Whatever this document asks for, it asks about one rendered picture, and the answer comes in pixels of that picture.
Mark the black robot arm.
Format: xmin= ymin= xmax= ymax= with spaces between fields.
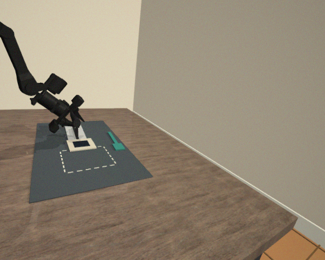
xmin=0 ymin=22 xmax=67 ymax=109

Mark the teal small trowel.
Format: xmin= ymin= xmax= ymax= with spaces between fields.
xmin=108 ymin=132 xmax=125 ymax=151

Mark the tan tile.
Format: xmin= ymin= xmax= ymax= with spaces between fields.
xmin=66 ymin=138 xmax=96 ymax=152

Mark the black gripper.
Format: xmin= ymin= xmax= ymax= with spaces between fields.
xmin=48 ymin=95 xmax=85 ymax=134

